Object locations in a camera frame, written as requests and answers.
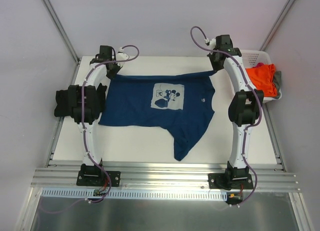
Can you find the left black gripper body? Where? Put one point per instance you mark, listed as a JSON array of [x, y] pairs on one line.
[[113, 71]]

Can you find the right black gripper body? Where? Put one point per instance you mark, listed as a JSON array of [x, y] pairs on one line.
[[216, 62]]

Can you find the blue t shirt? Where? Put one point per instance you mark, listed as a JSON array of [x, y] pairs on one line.
[[180, 104]]

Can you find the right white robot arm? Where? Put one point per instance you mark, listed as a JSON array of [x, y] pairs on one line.
[[245, 112]]

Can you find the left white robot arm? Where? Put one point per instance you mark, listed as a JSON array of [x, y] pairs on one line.
[[87, 122]]

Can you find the white plastic basket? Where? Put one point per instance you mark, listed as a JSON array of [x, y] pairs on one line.
[[251, 58]]

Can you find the orange t shirt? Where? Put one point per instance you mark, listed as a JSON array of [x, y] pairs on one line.
[[262, 78]]

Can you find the folded black t shirt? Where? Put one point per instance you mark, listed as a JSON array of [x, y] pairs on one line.
[[67, 101]]

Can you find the grey t shirt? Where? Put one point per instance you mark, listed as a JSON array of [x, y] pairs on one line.
[[277, 81]]

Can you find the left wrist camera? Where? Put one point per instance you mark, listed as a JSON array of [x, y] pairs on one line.
[[121, 57]]

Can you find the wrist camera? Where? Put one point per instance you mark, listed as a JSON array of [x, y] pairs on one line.
[[210, 44], [121, 57]]

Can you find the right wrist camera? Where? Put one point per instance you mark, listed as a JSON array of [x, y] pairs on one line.
[[210, 44]]

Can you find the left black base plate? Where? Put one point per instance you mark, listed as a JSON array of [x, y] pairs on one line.
[[93, 178]]

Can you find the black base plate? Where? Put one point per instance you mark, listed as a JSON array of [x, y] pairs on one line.
[[220, 181], [93, 178]]

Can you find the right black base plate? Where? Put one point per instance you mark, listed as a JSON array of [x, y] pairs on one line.
[[220, 181]]

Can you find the aluminium mounting rail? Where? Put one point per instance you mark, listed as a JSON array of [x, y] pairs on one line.
[[165, 176]]

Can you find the white slotted cable duct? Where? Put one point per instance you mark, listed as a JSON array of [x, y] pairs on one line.
[[202, 195]]

